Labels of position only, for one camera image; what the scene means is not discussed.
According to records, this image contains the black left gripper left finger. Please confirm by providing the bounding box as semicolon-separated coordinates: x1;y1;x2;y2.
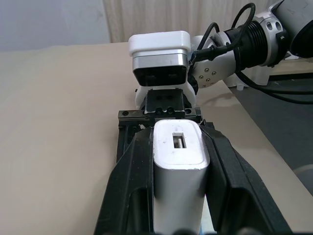
94;126;156;235

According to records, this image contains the black looping robot cable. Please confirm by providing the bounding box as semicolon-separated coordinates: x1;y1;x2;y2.
195;2;257;62

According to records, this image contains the white USB charger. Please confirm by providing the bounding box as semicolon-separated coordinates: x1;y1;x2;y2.
151;119;210;235

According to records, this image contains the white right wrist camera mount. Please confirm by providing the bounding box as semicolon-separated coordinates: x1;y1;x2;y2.
128;30;198;111

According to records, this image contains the black thick robot cable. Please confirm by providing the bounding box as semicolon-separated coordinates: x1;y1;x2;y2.
235;64;313;105

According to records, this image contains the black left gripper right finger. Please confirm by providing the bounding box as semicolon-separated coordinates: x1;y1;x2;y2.
200;124;293;235

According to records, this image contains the beige pleated curtain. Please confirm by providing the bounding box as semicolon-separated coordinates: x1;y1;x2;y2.
102;0;284;44

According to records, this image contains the white plastic stand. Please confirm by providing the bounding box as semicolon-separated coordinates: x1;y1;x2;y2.
225;64;271;91

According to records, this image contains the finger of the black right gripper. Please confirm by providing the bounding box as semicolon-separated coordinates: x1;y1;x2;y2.
116;121;153;165
199;119;216;131

